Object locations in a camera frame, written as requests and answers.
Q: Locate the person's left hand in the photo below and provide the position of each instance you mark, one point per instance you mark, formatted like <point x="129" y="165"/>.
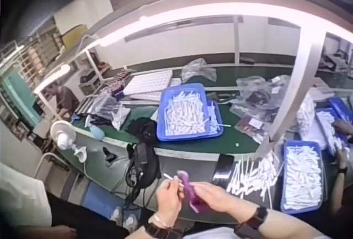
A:
<point x="168" y="200"/>

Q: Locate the person's right hand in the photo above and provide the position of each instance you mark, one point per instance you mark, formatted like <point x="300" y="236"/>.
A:
<point x="226" y="200"/>

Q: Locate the person's left fingers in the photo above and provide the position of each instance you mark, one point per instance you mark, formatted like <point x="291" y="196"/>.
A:
<point x="176" y="188"/>

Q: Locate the person's right fingers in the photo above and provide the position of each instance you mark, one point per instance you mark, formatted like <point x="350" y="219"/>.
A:
<point x="205" y="192"/>

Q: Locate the purple plastic part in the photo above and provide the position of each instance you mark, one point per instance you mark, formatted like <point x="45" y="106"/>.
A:
<point x="188" y="188"/>

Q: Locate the white plastic stick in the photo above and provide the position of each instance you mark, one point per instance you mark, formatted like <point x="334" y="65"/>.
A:
<point x="171" y="177"/>

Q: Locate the black phone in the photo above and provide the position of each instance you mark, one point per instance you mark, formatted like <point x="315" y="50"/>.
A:
<point x="224" y="170"/>

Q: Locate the black wrist band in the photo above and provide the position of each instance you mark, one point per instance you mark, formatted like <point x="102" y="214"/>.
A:
<point x="253" y="219"/>
<point x="158" y="229"/>

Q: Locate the pile of loose white sticks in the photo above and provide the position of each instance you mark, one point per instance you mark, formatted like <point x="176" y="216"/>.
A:
<point x="255" y="174"/>

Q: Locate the black bag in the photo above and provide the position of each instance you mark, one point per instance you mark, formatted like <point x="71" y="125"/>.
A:
<point x="143" y="130"/>

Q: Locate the blue tray of white sticks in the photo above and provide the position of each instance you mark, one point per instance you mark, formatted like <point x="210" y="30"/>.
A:
<point x="303" y="177"/>
<point x="215" y="117"/>
<point x="329" y="120"/>
<point x="180" y="112"/>

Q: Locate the dark red packets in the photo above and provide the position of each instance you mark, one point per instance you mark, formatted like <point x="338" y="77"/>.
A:
<point x="249" y="127"/>

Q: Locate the blue spray bottle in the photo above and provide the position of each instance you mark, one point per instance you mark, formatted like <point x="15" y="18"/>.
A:
<point x="96" y="131"/>

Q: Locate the clear plastic bag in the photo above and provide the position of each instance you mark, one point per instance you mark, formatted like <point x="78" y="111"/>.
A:
<point x="197" y="69"/>
<point x="262" y="92"/>
<point x="110" y="106"/>

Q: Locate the white compartment tray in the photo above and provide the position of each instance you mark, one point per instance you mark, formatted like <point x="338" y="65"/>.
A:
<point x="149" y="83"/>

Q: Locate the row of dark red parts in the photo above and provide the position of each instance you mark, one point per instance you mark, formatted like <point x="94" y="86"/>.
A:
<point x="118" y="81"/>

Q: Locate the white desk fan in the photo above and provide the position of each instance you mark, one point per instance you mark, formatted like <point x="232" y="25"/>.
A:
<point x="63" y="134"/>

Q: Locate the stack of white parts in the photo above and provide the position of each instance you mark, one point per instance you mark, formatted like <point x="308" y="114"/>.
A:
<point x="306" y="112"/>

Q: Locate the white light bar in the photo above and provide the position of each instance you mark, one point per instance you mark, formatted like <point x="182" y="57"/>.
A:
<point x="165" y="21"/>

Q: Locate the storage shelf rack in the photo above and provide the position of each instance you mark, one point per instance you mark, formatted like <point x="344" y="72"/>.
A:
<point x="38" y="54"/>

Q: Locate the white frame post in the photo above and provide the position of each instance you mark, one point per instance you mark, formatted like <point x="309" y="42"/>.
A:
<point x="299" y="84"/>

